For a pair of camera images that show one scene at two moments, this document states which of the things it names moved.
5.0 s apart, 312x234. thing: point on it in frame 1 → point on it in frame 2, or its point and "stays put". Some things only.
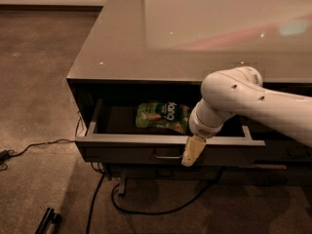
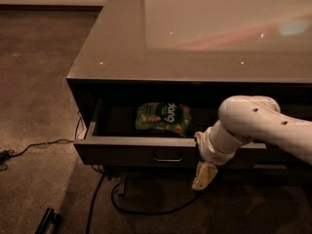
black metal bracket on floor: (50, 217) stays put
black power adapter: (4, 156) stays put
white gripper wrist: (202, 128) → (211, 150)
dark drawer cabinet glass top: (140, 71) stays put
